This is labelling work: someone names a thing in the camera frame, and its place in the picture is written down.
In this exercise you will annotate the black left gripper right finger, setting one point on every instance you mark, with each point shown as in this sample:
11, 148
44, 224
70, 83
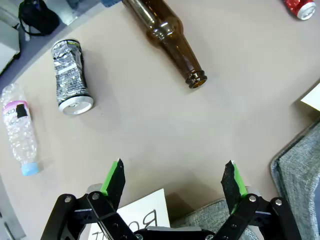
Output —
232, 185

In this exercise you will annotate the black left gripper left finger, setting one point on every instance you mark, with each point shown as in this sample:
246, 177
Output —
110, 185

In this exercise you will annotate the crushed black silver can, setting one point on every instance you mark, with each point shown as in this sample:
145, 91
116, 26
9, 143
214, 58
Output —
70, 75

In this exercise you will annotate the red drink can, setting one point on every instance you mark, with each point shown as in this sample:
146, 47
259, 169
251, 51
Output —
298, 6

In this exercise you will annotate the white paper label bottle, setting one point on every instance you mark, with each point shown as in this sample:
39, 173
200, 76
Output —
147, 210

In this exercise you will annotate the crushed plastic bottle blue cap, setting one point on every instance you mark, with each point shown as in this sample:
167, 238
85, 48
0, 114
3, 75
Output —
20, 132

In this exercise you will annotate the white folded paper label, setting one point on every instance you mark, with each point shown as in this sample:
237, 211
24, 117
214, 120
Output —
313, 100

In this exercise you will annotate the brown glass bottle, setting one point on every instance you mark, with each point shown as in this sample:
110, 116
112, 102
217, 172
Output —
165, 30

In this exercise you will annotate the white cabinet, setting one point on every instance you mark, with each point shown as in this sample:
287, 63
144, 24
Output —
7, 45

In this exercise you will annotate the black bag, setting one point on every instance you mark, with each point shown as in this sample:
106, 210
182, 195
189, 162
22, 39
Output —
40, 17

